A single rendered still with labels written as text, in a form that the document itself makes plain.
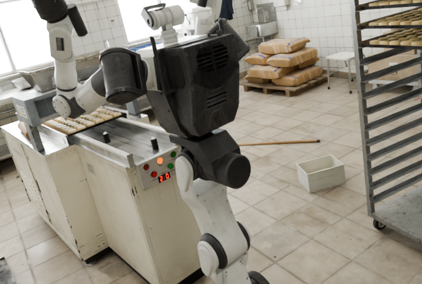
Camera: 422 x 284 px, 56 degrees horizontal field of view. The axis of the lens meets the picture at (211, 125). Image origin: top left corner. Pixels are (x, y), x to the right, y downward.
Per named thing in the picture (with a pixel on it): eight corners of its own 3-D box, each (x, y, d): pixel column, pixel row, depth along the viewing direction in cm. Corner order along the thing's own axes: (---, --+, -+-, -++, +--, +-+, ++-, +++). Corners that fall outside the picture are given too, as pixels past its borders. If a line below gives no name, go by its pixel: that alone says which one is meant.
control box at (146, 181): (141, 189, 194) (134, 163, 190) (180, 169, 207) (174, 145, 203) (144, 191, 191) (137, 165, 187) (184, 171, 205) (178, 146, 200)
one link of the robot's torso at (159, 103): (265, 119, 134) (247, 12, 123) (186, 158, 115) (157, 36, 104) (210, 110, 157) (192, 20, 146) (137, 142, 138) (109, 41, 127)
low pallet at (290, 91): (240, 90, 627) (238, 83, 624) (276, 76, 667) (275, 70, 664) (295, 98, 530) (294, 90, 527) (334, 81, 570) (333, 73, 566)
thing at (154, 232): (111, 257, 267) (71, 135, 239) (154, 232, 286) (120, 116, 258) (166, 307, 213) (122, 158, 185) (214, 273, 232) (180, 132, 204)
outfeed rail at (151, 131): (56, 108, 356) (54, 100, 354) (59, 107, 358) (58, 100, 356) (180, 146, 201) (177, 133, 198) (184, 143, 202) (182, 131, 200)
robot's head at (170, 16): (188, 30, 131) (182, 3, 128) (162, 37, 125) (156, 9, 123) (177, 31, 136) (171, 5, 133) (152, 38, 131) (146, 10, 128)
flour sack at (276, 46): (255, 54, 595) (254, 44, 590) (274, 48, 618) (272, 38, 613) (292, 54, 539) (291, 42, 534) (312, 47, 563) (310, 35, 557)
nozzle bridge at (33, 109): (29, 146, 256) (10, 96, 245) (127, 110, 295) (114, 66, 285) (43, 156, 230) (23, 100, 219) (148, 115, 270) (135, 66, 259)
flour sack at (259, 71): (245, 78, 599) (243, 66, 594) (264, 70, 621) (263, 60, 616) (279, 80, 542) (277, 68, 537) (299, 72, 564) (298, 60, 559)
